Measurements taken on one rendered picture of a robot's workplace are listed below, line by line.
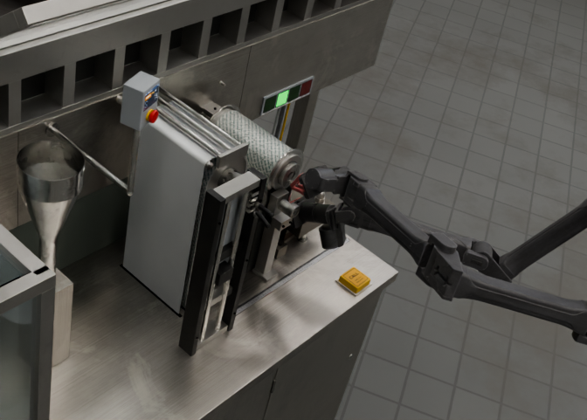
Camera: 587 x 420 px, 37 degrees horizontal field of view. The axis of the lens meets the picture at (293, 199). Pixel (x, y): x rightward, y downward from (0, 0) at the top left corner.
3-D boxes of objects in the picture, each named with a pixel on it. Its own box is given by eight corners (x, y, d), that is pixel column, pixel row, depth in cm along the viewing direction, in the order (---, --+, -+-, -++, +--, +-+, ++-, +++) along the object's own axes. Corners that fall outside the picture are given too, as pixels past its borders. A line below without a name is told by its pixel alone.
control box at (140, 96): (146, 134, 186) (150, 95, 180) (119, 123, 188) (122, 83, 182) (162, 120, 192) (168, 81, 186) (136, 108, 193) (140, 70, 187)
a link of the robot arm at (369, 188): (447, 289, 201) (464, 247, 197) (427, 289, 198) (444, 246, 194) (355, 204, 235) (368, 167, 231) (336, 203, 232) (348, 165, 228)
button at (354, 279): (355, 294, 266) (357, 288, 264) (338, 281, 269) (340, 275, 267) (369, 284, 270) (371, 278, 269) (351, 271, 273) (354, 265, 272)
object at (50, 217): (37, 386, 218) (43, 211, 183) (3, 352, 223) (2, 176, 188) (83, 358, 227) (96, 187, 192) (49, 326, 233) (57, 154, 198)
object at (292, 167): (302, 161, 247) (296, 182, 251) (297, 157, 247) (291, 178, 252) (286, 168, 241) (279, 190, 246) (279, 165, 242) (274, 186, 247)
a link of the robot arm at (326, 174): (361, 209, 231) (371, 179, 228) (329, 211, 223) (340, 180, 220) (331, 189, 239) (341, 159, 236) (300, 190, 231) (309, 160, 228)
